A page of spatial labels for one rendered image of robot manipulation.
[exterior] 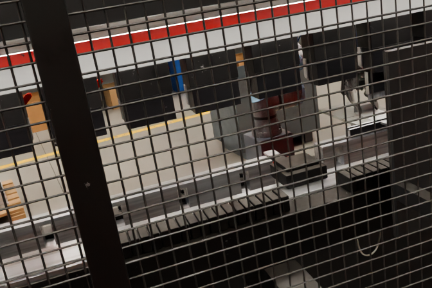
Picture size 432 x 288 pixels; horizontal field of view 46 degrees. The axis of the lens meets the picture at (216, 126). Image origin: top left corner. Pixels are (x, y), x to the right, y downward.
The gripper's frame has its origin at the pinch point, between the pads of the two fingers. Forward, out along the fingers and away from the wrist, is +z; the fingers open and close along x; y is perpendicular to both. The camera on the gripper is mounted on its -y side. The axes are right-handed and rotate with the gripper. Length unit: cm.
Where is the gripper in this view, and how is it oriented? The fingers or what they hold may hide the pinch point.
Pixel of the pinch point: (367, 109)
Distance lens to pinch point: 189.3
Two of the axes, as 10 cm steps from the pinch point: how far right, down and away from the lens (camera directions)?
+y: 0.9, -4.3, -9.0
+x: 9.6, -2.1, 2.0
